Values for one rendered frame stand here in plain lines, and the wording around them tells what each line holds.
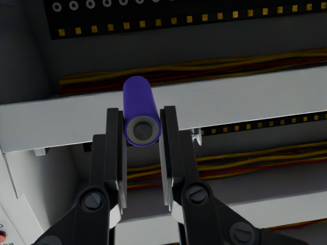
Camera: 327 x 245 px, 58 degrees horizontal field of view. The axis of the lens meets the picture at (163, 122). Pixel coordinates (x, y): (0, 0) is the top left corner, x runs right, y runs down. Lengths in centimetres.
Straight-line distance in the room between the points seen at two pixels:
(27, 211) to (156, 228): 16
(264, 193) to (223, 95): 26
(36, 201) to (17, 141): 10
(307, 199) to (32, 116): 36
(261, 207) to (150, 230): 15
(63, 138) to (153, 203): 24
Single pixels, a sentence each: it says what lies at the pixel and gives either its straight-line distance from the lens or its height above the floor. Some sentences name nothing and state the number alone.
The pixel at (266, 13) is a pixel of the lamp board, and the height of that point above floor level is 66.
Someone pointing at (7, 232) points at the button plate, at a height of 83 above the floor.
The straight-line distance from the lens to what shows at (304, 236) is 73.
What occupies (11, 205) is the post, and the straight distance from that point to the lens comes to 37.
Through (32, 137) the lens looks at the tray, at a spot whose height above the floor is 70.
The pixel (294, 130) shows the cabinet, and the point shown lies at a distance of 64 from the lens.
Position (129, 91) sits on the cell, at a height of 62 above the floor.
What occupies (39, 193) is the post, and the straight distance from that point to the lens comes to 39.
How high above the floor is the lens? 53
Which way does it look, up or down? 37 degrees up
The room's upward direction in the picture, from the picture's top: 176 degrees clockwise
